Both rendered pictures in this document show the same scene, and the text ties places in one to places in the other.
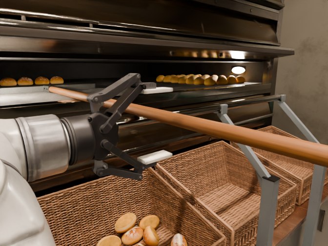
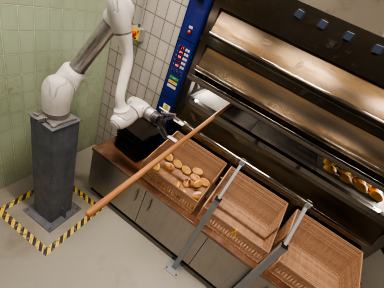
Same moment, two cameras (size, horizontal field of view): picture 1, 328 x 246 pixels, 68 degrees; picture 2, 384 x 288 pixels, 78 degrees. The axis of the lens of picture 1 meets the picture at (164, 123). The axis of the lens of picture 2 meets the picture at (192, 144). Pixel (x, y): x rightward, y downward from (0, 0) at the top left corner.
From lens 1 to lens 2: 1.33 m
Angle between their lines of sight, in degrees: 54
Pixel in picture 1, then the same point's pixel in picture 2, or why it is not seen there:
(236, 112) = (320, 203)
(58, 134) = (149, 114)
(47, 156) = (146, 116)
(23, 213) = (124, 116)
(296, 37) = not seen: outside the picture
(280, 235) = (228, 247)
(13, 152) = (140, 111)
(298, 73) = not seen: outside the picture
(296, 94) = not seen: outside the picture
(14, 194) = (125, 114)
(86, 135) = (154, 118)
